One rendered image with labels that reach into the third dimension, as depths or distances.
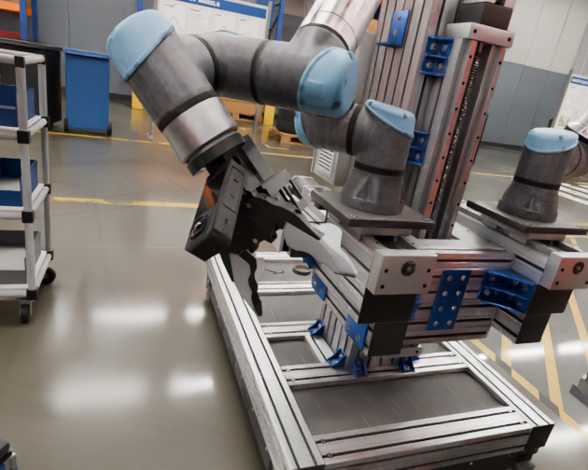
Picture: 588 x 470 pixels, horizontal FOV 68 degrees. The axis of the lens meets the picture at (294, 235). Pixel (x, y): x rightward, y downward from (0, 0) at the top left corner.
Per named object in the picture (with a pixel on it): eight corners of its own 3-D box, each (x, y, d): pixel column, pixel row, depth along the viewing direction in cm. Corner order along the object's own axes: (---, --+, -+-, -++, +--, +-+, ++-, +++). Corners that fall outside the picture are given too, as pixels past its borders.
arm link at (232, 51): (283, 98, 60) (242, 114, 51) (214, 85, 64) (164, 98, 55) (287, 34, 56) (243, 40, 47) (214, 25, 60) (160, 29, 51)
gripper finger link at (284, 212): (329, 222, 46) (258, 186, 48) (324, 228, 45) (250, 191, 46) (315, 256, 48) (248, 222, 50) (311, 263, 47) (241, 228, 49)
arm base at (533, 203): (484, 203, 126) (496, 170, 123) (524, 206, 131) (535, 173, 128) (526, 221, 113) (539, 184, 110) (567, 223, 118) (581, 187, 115)
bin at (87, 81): (63, 133, 532) (61, 48, 500) (63, 125, 585) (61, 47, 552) (111, 136, 557) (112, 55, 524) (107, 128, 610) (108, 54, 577)
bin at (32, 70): (-2, 125, 514) (-9, 36, 482) (20, 119, 573) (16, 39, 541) (48, 132, 525) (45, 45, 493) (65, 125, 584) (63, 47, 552)
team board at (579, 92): (544, 178, 827) (583, 69, 761) (524, 172, 870) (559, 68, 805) (599, 184, 880) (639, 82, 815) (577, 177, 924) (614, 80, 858)
